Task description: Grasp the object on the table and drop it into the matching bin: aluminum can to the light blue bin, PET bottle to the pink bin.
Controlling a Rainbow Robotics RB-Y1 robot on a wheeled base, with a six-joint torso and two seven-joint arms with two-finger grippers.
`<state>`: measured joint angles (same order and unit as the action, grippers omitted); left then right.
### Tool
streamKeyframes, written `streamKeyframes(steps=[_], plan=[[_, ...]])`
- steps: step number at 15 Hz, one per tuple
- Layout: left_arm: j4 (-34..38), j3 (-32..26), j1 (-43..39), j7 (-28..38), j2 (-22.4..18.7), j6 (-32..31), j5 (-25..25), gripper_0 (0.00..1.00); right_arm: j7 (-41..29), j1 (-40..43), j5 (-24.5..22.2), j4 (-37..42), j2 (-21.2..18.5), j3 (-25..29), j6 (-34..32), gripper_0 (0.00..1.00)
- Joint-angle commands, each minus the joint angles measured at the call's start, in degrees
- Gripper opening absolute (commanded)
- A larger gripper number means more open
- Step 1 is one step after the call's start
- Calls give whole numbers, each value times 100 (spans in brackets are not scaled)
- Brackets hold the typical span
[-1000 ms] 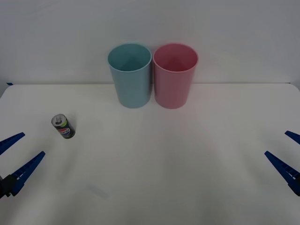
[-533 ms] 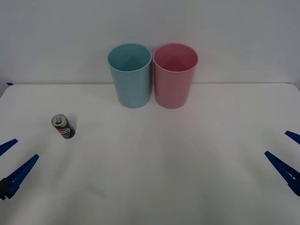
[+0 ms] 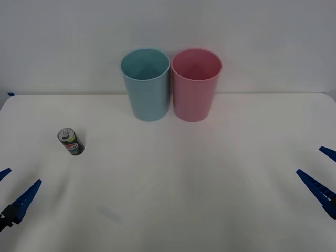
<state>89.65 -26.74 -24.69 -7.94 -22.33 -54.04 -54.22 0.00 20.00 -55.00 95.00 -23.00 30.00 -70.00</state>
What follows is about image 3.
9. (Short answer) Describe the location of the black drink can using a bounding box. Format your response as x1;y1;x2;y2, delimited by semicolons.
57;127;85;156

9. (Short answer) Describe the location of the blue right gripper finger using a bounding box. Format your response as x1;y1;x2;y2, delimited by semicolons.
319;146;336;161
296;169;336;220

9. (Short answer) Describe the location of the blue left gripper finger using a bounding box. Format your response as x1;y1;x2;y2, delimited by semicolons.
0;167;13;183
0;179;43;232

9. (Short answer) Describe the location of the pale blue plastic bin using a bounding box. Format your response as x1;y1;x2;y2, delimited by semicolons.
120;47;171;122

